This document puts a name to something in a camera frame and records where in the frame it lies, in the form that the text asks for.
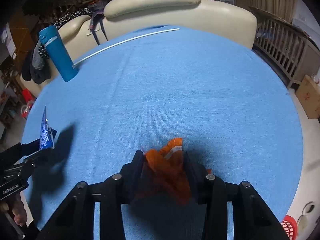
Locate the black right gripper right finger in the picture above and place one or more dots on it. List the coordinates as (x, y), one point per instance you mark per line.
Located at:
(196, 175)

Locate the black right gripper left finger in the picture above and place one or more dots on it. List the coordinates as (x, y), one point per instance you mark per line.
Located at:
(130, 177)

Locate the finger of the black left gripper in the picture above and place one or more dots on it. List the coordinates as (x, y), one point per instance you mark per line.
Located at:
(33, 147)

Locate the small blue wrapper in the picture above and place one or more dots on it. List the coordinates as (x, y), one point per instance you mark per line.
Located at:
(46, 134)

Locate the orange plastic wrapper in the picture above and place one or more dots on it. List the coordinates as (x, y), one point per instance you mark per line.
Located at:
(163, 173)

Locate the person left hand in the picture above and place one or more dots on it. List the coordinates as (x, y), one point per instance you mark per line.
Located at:
(16, 205)

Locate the red grey folding stand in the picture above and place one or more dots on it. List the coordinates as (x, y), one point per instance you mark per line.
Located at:
(29, 101)

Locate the blue round table mat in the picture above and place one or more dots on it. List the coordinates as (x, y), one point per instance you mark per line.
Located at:
(142, 89)

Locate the grey clothes on sofa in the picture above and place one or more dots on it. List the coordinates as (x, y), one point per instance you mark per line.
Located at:
(35, 66)

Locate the red plastic basket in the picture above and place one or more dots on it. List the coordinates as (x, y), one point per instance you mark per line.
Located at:
(289, 225)

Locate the black white dotted cloth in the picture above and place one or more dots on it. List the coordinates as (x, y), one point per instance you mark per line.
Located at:
(69, 24)

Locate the white slippers on floor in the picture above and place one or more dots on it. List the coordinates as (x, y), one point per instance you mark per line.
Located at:
(302, 221)

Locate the blue thermos bottle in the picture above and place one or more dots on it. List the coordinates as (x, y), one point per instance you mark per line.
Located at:
(52, 42)

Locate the cardboard box on floor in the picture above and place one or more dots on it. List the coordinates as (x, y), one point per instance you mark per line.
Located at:
(308, 96)

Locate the dark wooden shelf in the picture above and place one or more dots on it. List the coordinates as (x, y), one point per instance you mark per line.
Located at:
(57, 0)

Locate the purple bag on sofa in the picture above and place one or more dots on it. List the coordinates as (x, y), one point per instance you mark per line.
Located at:
(97, 17)

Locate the wooden baby crib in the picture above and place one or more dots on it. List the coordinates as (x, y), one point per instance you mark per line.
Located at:
(288, 49)

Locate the cream leather sofa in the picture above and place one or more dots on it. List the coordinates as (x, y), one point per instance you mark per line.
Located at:
(124, 16)

